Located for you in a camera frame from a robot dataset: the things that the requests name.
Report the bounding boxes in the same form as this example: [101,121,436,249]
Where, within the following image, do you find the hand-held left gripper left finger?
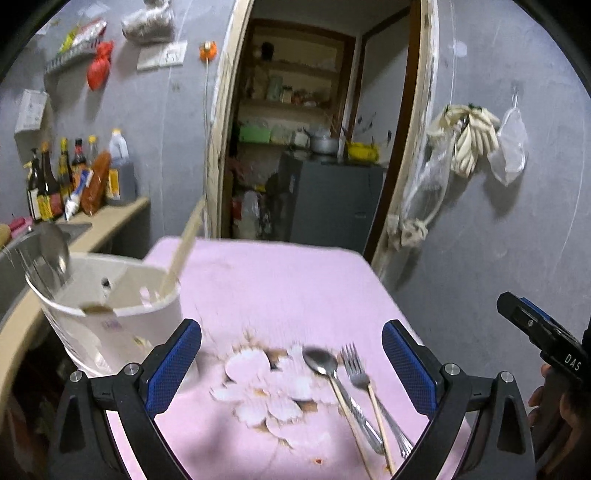
[46,318,203,480]

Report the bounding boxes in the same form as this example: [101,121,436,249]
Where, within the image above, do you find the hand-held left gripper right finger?
[381,319,536,480]

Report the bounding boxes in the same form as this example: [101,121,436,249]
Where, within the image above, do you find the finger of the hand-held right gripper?
[496,291,580,357]
[519,296,557,326]

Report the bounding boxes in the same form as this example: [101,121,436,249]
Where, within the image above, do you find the metal fork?
[340,342,414,460]

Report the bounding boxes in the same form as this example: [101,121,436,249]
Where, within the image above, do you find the wooden chopstick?
[329,373,375,479]
[366,382,396,474]
[159,198,207,296]
[157,203,204,299]

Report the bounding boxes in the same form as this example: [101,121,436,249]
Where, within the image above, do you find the white plastic utensil basket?
[25,251,198,380]

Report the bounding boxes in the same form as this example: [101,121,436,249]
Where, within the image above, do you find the person's right hand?
[527,364,591,462]

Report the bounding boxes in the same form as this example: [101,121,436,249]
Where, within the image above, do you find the pink floral tablecloth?
[106,236,482,480]

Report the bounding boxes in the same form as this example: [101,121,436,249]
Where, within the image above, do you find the beige kitchen counter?
[0,196,151,403]

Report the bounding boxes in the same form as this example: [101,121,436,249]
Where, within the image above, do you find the clear hanging plastic bag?
[486,106,529,186]

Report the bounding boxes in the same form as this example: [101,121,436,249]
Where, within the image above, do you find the clear plastic bottle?
[239,189,262,232]

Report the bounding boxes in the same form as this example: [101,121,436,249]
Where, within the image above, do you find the grey cabinet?
[276,151,387,262]

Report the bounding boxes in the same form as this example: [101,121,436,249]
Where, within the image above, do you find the cream rubber gloves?
[426,103,502,179]

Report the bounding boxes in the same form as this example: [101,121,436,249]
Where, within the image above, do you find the stainless steel sink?
[0,220,93,320]

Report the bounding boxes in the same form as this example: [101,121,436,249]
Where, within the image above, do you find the white and blue packet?
[64,168,93,222]

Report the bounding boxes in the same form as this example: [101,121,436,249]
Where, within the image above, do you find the orange noodle packet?
[80,151,113,217]

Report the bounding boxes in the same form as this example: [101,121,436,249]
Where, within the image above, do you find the large dark oil jug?
[106,128,138,206]

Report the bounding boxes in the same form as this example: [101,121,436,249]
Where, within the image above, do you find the yellow label sauce bottle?
[39,141,64,222]

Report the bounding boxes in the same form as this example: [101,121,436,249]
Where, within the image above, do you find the yellow bowl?
[345,141,381,163]

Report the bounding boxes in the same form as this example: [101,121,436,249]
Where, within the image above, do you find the black capped sauce bottle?
[25,148,45,223]

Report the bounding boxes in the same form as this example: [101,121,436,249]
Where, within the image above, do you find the yellow capped sauce bottle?
[57,137,75,200]

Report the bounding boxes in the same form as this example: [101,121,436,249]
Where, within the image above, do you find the red capped sauce bottle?
[71,138,89,184]

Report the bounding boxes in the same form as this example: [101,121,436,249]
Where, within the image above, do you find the metal cooking pot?
[305,128,341,156]

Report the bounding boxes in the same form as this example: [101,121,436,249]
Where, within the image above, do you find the green box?
[238,122,272,144]

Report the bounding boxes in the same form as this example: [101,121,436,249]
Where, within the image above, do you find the red plastic bag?
[87,41,115,92]

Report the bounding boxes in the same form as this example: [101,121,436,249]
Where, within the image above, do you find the wooden shelf unit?
[235,17,357,149]

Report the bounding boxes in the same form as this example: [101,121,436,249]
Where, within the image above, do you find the colourful seasoning packets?
[57,18,108,54]

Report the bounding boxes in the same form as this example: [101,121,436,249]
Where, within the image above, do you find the clear bag of dried goods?
[121,0,175,45]

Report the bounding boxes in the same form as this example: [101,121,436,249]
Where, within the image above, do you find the clear bag with white hose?
[385,137,452,253]

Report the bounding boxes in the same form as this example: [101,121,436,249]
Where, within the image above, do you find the wooden door frame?
[203,0,440,278]

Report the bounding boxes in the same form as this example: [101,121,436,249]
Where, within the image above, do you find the white cable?
[202,59,214,141]

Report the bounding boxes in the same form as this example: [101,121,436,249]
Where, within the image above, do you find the white slotted wall holder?
[14,89,49,135]

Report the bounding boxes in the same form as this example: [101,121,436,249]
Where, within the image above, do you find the white wall socket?
[137,41,189,72]

